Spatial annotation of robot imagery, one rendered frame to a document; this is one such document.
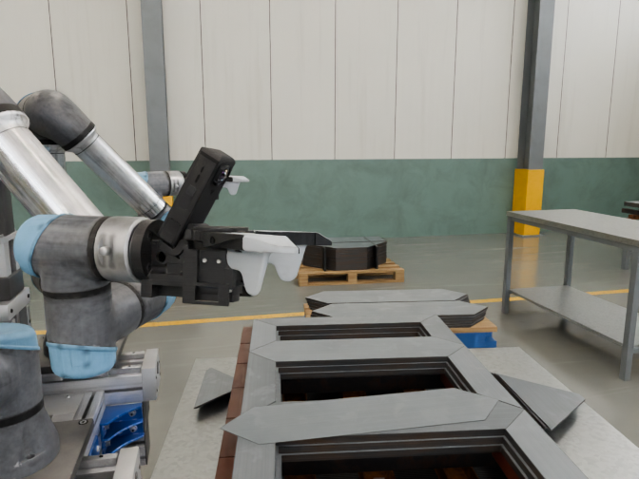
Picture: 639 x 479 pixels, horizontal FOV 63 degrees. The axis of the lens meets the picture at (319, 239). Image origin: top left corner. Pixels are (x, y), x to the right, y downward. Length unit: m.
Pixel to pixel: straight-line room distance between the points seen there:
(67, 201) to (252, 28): 7.67
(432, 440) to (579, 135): 9.34
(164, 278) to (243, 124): 7.65
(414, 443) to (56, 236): 0.99
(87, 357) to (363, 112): 8.06
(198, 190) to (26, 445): 0.59
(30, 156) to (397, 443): 1.00
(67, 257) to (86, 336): 0.10
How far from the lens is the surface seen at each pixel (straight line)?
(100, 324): 0.68
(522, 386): 1.87
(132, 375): 1.46
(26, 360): 0.97
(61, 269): 0.66
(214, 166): 0.56
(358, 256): 5.94
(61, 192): 0.82
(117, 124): 8.27
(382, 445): 1.36
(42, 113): 1.42
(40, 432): 1.02
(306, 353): 1.79
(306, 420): 1.40
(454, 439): 1.40
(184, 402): 1.95
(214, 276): 0.56
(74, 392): 1.49
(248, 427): 1.38
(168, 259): 0.60
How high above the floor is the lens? 1.56
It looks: 10 degrees down
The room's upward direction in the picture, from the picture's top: straight up
